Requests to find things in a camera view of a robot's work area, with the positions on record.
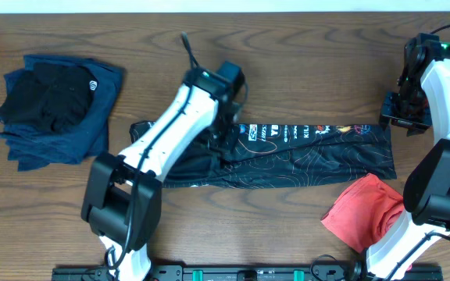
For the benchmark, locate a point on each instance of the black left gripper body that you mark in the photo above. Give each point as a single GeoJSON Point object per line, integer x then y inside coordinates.
{"type": "Point", "coordinates": [221, 141]}

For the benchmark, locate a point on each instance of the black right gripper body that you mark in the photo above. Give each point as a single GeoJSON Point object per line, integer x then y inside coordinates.
{"type": "Point", "coordinates": [409, 108]}

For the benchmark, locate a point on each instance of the black orange-patterned jersey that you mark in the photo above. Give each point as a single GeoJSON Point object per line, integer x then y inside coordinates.
{"type": "Point", "coordinates": [264, 156]}

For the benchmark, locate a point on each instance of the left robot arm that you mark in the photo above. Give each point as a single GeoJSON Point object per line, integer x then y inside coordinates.
{"type": "Point", "coordinates": [123, 198]}

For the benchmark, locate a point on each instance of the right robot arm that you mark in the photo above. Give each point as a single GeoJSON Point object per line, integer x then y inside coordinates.
{"type": "Point", "coordinates": [426, 195]}

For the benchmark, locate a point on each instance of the red t-shirt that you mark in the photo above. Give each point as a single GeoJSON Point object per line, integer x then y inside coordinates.
{"type": "Point", "coordinates": [364, 212]}

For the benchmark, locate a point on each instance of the folded black shirt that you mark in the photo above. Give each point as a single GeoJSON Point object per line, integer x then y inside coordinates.
{"type": "Point", "coordinates": [50, 97]}

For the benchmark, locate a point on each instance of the folded navy blue shirt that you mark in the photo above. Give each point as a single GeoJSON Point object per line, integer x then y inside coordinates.
{"type": "Point", "coordinates": [35, 149]}

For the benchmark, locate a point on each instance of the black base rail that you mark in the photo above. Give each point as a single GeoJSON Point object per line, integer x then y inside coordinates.
{"type": "Point", "coordinates": [324, 271]}

